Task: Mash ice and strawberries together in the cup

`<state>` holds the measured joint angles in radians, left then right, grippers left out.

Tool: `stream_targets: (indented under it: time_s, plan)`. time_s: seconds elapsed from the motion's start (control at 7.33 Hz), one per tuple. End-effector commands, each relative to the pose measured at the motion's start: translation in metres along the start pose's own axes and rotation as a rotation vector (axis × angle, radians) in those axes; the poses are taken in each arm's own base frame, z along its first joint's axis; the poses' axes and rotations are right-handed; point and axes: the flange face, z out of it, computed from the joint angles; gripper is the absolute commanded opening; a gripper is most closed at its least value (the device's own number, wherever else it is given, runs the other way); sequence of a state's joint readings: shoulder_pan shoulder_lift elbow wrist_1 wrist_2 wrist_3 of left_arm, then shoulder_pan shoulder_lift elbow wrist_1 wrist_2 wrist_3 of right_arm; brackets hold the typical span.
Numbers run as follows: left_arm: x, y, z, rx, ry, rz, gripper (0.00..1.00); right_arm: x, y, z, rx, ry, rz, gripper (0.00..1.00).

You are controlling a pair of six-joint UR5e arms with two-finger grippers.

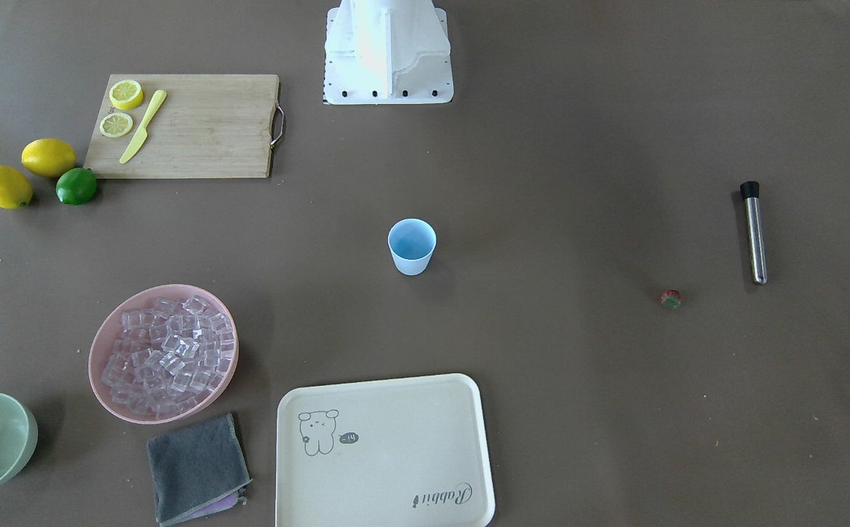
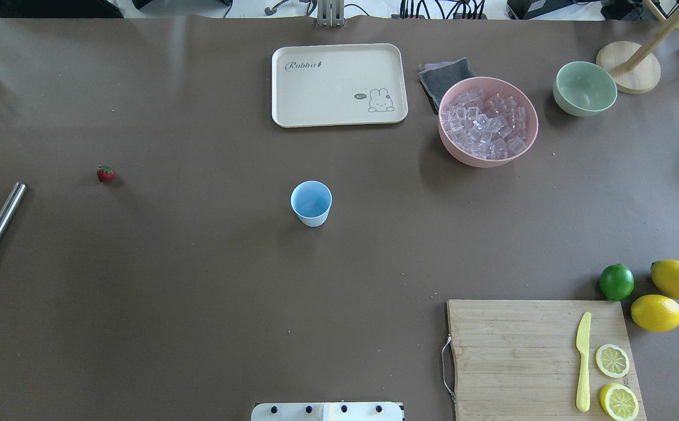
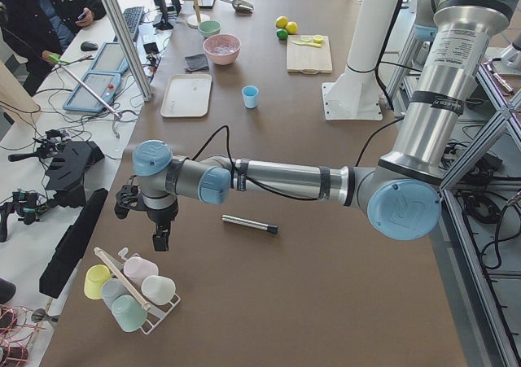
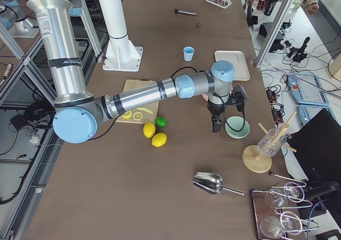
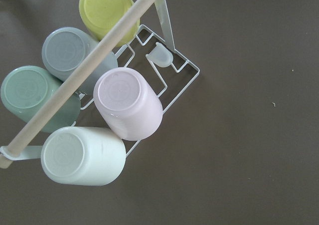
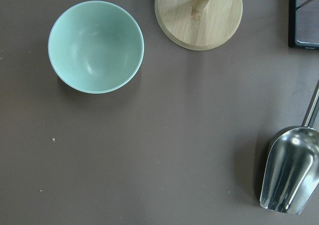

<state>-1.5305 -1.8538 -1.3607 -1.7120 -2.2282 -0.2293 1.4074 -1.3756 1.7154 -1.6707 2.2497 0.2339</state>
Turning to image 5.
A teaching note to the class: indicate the pink plastic cup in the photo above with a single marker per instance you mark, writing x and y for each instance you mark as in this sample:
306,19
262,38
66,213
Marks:
128,104

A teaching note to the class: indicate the white plastic cup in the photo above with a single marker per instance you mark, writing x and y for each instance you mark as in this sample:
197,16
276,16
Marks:
88,156

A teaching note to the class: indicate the grey-blue plastic cup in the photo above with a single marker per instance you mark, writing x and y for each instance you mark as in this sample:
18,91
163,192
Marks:
66,48

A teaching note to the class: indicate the yellow plastic cup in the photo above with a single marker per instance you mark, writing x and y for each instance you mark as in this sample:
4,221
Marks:
100,16

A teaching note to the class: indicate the green plastic cup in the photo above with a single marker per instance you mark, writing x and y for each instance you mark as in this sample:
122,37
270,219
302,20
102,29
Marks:
26,89

